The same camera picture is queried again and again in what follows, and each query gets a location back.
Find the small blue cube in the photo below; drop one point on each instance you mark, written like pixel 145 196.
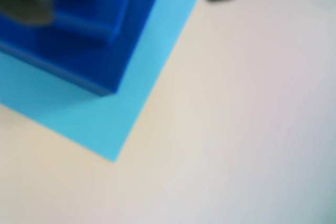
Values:
pixel 86 19

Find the blue paper square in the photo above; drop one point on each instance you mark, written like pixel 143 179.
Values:
pixel 136 82

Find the large blue cube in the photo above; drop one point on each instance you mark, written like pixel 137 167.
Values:
pixel 78 61

